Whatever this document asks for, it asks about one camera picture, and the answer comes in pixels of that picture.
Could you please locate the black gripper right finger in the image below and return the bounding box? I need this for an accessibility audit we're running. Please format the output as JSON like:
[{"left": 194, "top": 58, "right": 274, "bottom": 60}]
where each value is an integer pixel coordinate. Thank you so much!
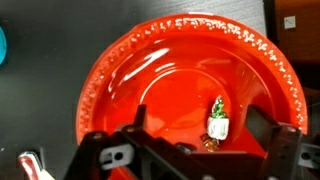
[{"left": 245, "top": 105, "right": 281, "bottom": 152}]

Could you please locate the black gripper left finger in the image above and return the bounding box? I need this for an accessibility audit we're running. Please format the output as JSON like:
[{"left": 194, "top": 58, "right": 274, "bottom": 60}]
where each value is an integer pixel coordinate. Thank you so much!
[{"left": 134, "top": 104, "right": 147, "bottom": 131}]

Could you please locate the sweet candy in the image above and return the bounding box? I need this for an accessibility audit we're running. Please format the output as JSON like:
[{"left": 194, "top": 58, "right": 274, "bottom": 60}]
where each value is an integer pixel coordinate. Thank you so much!
[{"left": 201, "top": 95, "right": 230, "bottom": 152}]

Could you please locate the red plastic cup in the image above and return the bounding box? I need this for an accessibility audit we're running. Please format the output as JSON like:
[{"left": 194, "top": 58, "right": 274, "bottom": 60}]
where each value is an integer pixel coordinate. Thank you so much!
[{"left": 18, "top": 151, "right": 55, "bottom": 180}]

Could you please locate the blue cup with toys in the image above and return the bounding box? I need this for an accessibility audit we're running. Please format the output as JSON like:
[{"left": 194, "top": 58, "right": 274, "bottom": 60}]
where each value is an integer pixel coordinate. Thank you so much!
[{"left": 0, "top": 25, "right": 8, "bottom": 67}]

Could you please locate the red plastic bowl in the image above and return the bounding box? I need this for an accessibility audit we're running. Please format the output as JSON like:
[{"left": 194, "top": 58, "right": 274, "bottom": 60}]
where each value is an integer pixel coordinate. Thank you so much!
[{"left": 75, "top": 12, "right": 309, "bottom": 180}]

